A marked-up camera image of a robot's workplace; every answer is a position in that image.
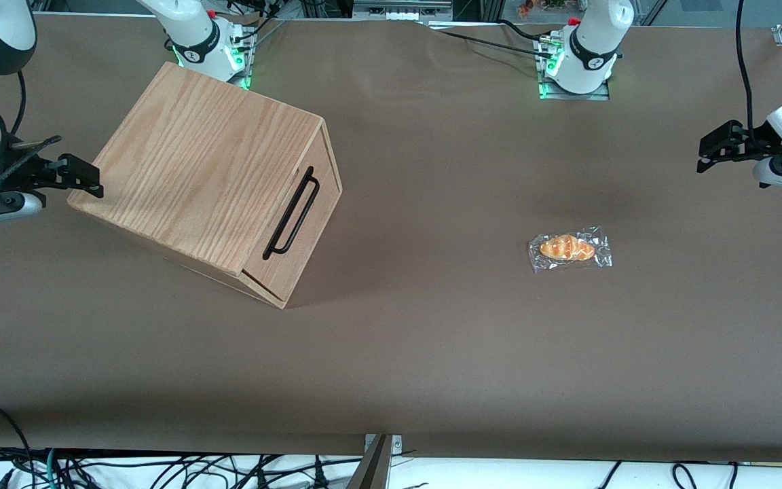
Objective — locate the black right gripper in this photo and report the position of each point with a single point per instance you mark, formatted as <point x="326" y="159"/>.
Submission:
<point x="5" y="170"/>

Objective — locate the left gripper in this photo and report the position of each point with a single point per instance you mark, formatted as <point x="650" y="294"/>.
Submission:
<point x="746" y="145"/>

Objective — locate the light wooden drawer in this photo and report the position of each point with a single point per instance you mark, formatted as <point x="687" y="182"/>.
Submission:
<point x="309" y="231"/>

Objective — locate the light wooden drawer cabinet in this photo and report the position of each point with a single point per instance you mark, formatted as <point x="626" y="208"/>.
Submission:
<point x="194" y="170"/>

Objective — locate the bread roll in clear wrapper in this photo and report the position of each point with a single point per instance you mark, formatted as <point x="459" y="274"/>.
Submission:
<point x="567" y="248"/>

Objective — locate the brown table cover sheet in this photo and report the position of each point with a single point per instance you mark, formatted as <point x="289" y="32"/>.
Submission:
<point x="432" y="353"/>

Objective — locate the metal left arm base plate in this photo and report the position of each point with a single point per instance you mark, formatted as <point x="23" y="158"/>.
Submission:
<point x="574" y="96"/>

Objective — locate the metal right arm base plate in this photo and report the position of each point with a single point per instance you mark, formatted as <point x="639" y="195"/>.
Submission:
<point x="247" y="68"/>

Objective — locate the metal clamp bracket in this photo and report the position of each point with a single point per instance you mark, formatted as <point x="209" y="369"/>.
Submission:
<point x="374" y="465"/>

